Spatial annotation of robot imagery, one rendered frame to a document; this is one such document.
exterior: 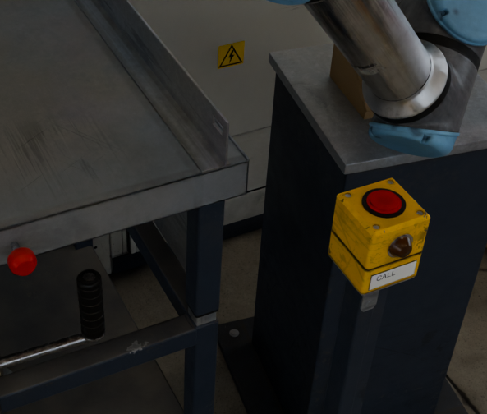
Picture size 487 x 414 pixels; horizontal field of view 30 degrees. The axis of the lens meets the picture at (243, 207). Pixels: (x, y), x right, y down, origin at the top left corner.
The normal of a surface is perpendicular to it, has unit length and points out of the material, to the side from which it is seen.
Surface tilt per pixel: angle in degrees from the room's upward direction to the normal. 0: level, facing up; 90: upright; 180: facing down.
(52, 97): 0
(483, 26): 37
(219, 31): 90
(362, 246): 90
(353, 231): 90
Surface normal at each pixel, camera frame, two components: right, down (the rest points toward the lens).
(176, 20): 0.46, 0.60
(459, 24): 0.33, -0.24
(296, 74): 0.05, -0.76
